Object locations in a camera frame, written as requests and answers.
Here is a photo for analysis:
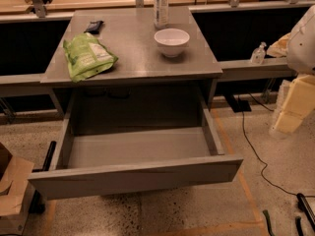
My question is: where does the black floor cable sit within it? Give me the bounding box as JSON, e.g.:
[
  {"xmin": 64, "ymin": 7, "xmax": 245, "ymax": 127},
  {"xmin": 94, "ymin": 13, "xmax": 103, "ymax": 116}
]
[{"xmin": 240, "ymin": 91, "xmax": 315, "ymax": 199}]

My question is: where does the small dark snack wrapper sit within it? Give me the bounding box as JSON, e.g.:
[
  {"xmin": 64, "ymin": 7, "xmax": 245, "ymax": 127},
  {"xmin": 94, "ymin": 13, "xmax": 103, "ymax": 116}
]
[{"xmin": 85, "ymin": 21, "xmax": 103, "ymax": 34}]

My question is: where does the brown cardboard box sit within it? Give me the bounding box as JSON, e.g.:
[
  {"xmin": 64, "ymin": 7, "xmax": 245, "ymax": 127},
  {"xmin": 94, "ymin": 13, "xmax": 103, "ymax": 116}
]
[{"xmin": 0, "ymin": 144, "xmax": 33, "ymax": 236}]

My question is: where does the black device at right floor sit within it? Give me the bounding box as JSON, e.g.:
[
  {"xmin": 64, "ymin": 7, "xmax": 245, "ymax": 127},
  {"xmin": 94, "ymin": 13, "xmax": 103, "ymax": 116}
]
[{"xmin": 296, "ymin": 193, "xmax": 315, "ymax": 231}]

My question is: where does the clear sanitizer pump bottle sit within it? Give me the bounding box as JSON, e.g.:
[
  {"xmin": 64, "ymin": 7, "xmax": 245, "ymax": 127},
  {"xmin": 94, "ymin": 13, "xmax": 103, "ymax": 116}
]
[{"xmin": 250, "ymin": 42, "xmax": 267, "ymax": 65}]

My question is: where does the green handled tool on floor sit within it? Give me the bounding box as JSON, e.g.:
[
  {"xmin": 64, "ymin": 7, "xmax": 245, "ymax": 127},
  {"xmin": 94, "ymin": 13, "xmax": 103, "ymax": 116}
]
[{"xmin": 263, "ymin": 209, "xmax": 276, "ymax": 236}]

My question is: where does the green rice chip bag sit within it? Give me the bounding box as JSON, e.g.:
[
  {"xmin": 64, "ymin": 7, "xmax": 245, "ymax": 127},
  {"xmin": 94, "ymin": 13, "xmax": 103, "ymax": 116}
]
[{"xmin": 63, "ymin": 32, "xmax": 118, "ymax": 83}]

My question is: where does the white ceramic bowl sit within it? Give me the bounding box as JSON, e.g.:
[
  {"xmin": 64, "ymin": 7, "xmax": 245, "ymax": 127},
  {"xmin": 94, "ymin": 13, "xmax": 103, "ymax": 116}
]
[{"xmin": 154, "ymin": 29, "xmax": 190, "ymax": 57}]

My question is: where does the grey cabinet with top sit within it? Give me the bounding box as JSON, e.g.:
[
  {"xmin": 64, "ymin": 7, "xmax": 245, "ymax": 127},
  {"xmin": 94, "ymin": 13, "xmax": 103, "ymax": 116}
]
[{"xmin": 40, "ymin": 6, "xmax": 223, "ymax": 120}]

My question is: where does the open grey top drawer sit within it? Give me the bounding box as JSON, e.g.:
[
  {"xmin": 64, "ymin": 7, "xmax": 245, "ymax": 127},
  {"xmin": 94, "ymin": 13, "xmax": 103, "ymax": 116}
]
[{"xmin": 29, "ymin": 86, "xmax": 242, "ymax": 200}]

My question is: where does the clear plastic water bottle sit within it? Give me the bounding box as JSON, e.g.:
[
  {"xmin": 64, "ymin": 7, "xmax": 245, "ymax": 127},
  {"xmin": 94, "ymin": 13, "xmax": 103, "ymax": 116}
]
[{"xmin": 154, "ymin": 0, "xmax": 169, "ymax": 29}]

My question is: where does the crumpled tan paper bag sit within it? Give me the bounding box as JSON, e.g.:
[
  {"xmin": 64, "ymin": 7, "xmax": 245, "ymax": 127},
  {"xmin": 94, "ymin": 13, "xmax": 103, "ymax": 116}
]
[{"xmin": 267, "ymin": 33, "xmax": 289, "ymax": 58}]

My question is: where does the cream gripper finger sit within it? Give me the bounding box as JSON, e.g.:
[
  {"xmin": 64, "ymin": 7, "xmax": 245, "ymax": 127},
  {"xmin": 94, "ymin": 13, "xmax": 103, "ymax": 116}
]
[{"xmin": 274, "ymin": 75, "xmax": 315, "ymax": 134}]

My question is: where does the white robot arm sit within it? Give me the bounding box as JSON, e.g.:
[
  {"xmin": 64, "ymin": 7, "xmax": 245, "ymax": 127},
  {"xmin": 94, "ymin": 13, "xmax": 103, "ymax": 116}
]
[{"xmin": 270, "ymin": 6, "xmax": 315, "ymax": 137}]

